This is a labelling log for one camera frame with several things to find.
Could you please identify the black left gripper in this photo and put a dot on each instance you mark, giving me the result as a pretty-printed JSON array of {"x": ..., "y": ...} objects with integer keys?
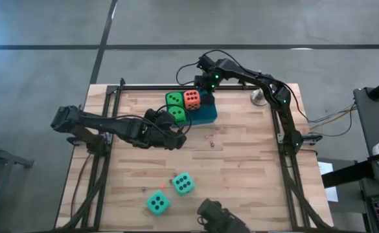
[{"x": 150, "y": 136}]

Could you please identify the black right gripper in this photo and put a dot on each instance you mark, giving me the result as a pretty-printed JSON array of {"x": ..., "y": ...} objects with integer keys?
[{"x": 210, "y": 81}]

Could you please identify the orange foam die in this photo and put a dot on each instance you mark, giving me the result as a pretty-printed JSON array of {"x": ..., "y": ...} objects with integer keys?
[{"x": 191, "y": 99}]

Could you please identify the green foam die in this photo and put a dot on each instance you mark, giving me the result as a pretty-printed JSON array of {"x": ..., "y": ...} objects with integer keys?
[
  {"x": 177, "y": 113},
  {"x": 173, "y": 98}
]

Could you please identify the teal foam die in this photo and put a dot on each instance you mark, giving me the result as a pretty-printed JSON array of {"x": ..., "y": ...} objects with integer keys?
[
  {"x": 183, "y": 183},
  {"x": 158, "y": 203}
]

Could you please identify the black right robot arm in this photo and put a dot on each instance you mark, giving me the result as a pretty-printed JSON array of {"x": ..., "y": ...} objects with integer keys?
[{"x": 257, "y": 79}]

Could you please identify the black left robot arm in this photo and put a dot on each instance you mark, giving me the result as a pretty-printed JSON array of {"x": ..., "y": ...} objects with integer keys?
[{"x": 105, "y": 123}]

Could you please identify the blue plastic bin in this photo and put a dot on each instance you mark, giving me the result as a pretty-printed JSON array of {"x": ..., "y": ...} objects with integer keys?
[{"x": 205, "y": 115}]

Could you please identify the white bulb on metal stand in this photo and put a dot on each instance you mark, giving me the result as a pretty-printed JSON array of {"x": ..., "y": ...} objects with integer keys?
[{"x": 258, "y": 97}]

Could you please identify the small orange die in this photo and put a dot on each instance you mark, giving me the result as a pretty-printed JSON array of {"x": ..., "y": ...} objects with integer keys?
[{"x": 162, "y": 186}]

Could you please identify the black bulky object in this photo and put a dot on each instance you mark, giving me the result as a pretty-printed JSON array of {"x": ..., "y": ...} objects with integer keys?
[{"x": 221, "y": 217}]

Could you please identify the white paper sheet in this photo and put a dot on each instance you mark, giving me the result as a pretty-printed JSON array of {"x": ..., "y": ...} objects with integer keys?
[{"x": 326, "y": 168}]

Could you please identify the black metal stand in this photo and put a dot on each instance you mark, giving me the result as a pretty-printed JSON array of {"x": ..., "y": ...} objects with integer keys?
[{"x": 11, "y": 158}]

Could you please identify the black flat bar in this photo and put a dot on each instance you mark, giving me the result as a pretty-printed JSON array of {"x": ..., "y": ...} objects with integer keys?
[{"x": 348, "y": 173}]

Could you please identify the black frame clamp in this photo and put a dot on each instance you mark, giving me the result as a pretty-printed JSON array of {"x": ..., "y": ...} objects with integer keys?
[
  {"x": 243, "y": 84},
  {"x": 121, "y": 81}
]

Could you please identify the black aluminium table frame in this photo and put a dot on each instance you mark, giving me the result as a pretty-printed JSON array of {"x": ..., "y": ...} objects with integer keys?
[{"x": 144, "y": 87}]

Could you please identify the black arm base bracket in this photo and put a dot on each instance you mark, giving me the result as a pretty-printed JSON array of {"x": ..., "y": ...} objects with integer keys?
[
  {"x": 312, "y": 138},
  {"x": 77, "y": 139}
]

